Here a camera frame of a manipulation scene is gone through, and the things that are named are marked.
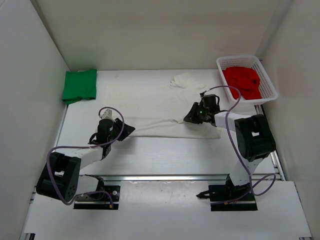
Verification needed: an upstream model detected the aluminium front rail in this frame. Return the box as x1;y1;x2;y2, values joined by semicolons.
94;174;227;182

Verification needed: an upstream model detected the white t shirt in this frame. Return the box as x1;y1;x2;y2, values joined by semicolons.
102;73;221;139

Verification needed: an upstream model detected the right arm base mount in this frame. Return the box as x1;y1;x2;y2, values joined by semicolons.
196;176;258;212

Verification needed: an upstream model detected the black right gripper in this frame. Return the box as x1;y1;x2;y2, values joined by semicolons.
184;103;210;125

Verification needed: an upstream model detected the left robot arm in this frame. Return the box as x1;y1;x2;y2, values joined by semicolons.
35;107;135;208

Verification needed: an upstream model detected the white plastic mesh basket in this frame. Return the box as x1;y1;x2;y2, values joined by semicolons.
216;55;278;107

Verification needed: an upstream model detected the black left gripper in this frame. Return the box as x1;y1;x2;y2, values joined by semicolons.
107;117;135;144

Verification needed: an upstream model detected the green polo t shirt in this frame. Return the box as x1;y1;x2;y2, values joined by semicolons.
62;69;97;106

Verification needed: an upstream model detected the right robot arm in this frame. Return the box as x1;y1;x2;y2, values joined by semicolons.
183;93;276;200

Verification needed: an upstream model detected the red t shirt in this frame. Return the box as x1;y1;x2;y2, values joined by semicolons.
222;66;262;100

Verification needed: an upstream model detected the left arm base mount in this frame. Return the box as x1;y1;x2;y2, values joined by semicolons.
73;174;121;210

